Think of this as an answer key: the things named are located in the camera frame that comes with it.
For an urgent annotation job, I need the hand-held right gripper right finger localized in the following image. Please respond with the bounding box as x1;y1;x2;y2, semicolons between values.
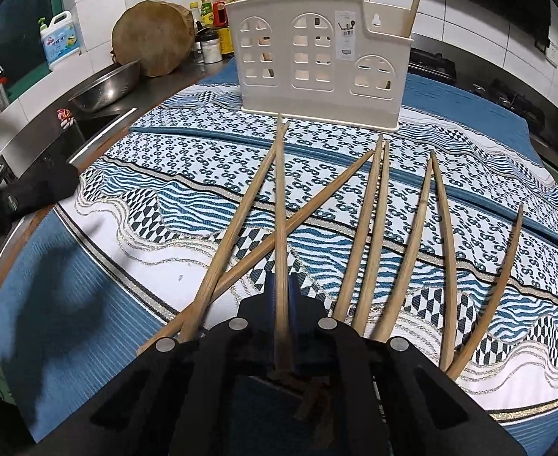
288;278;526;456

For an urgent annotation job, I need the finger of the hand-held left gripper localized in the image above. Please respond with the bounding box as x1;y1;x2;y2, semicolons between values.
1;164;81;214

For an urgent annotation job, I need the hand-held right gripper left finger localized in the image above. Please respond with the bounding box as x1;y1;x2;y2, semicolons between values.
36;275;277;456

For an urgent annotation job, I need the cream plastic chopstick holder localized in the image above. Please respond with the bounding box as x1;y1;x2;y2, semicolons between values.
223;0;415;133

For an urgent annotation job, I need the steel sink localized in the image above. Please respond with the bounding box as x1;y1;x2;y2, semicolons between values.
67;107;138;162

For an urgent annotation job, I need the steel colander bowl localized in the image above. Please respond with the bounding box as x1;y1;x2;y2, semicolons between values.
68;59;143;112

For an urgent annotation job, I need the blue white patterned cloth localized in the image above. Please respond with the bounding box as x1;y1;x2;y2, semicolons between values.
0;73;558;442

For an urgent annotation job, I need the white detergent bottle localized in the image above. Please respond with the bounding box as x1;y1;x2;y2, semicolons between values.
39;10;80;71

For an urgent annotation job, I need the green framed window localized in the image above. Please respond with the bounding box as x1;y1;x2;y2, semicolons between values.
0;0;77;93

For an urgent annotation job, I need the round wooden cutting board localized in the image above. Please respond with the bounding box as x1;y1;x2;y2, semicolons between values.
112;1;195;78

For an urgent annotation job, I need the white spice shaker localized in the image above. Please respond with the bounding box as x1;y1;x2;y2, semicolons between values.
200;32;223;64

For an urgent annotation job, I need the dark soy sauce bottle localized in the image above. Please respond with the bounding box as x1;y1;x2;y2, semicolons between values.
212;0;236;55

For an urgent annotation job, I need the black gas stove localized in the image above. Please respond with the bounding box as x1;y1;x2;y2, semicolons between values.
409;49;545;127

